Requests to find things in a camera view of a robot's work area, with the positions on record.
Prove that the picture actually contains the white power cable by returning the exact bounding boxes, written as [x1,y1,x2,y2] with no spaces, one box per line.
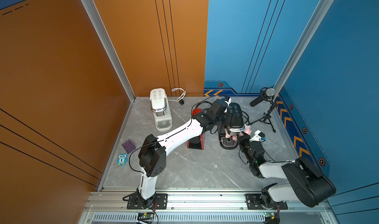
[168,87,187,105]

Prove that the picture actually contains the blue owl figure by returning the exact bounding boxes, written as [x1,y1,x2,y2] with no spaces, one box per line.
[117,153,128,166]

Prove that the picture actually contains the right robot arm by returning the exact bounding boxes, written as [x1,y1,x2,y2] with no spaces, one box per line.
[237,132,337,209]

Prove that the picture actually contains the green circuit board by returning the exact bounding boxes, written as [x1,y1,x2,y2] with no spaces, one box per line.
[136,212,156,224]
[263,213,280,224]

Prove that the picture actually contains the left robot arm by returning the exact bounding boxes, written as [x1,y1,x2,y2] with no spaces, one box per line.
[136,96,232,208]

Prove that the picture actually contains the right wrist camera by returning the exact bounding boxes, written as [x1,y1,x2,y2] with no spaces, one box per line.
[249,130,266,142]

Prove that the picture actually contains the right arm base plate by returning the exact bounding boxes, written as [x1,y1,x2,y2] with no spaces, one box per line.
[245,193,288,210]

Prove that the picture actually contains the white coffee machine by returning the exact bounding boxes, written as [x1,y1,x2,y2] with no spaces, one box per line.
[150,88,173,132]

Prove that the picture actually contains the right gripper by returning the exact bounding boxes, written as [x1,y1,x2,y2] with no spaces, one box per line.
[236,129,254,165]

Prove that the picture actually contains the right green circuit board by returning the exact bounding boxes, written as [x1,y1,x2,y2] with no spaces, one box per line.
[263,213,280,224]

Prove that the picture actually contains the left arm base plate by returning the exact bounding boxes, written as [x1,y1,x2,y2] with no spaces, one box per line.
[123,192,168,210]

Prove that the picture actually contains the left green circuit board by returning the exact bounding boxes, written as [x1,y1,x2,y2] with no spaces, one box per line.
[136,212,156,224]

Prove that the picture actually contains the aluminium front rail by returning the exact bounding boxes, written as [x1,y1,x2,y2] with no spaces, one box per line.
[79,188,338,224]

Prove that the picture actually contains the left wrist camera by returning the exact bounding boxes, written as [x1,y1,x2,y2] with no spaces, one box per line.
[222,95,232,106]

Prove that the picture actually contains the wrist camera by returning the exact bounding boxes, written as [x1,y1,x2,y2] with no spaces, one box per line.
[249,130,266,142]
[222,95,232,106]

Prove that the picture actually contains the black machine power cable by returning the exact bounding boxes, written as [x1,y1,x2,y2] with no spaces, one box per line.
[241,109,252,125]

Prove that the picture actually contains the red Nespresso coffee machine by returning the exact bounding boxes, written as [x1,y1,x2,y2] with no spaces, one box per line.
[187,107,205,151]

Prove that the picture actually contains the pink striped towel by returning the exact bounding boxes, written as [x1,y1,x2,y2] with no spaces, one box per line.
[225,126,252,141]

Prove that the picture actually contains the black coffee machine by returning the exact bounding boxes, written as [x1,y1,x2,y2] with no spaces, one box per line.
[218,103,245,150]

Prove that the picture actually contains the purple square card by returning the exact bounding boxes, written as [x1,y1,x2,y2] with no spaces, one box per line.
[121,140,136,154]

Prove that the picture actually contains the black microphone on tripod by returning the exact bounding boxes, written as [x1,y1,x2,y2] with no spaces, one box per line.
[249,87,277,133]

